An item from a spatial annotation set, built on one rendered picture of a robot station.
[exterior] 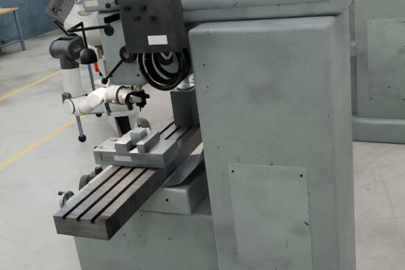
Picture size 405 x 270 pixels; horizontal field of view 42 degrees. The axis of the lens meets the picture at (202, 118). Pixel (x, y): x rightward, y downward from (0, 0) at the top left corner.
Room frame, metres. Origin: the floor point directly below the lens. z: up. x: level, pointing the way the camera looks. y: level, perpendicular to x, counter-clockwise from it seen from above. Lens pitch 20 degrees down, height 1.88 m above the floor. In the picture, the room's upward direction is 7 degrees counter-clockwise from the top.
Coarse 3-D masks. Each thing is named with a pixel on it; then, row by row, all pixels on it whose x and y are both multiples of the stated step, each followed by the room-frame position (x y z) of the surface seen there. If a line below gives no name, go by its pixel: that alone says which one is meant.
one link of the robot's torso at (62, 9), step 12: (60, 0) 2.67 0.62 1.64; (72, 0) 2.66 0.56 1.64; (48, 12) 2.65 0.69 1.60; (60, 12) 2.63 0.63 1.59; (72, 12) 2.62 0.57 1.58; (96, 12) 2.60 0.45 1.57; (60, 24) 2.75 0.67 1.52; (72, 24) 2.59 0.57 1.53; (84, 24) 2.58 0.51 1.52; (96, 24) 2.59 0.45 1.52; (96, 36) 2.59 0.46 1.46
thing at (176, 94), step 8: (192, 80) 2.65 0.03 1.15; (176, 88) 2.57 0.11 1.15; (184, 88) 2.51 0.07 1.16; (192, 88) 2.53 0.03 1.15; (176, 96) 2.52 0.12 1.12; (184, 96) 2.49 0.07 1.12; (192, 96) 2.49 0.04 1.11; (176, 104) 2.52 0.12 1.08; (184, 104) 2.49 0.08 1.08; (192, 104) 2.48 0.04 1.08; (176, 112) 2.52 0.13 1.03; (184, 112) 2.50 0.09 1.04; (192, 112) 2.47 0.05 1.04; (176, 120) 2.53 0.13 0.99; (184, 120) 2.50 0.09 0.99; (192, 120) 2.47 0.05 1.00
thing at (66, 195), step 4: (60, 192) 2.43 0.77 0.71; (64, 192) 2.42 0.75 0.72; (68, 192) 2.43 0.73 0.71; (72, 192) 2.46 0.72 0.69; (64, 196) 2.40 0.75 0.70; (68, 196) 2.43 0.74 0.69; (60, 200) 2.39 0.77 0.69; (64, 200) 2.41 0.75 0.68; (60, 204) 2.38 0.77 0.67; (64, 204) 2.40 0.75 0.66; (60, 208) 2.38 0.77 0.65
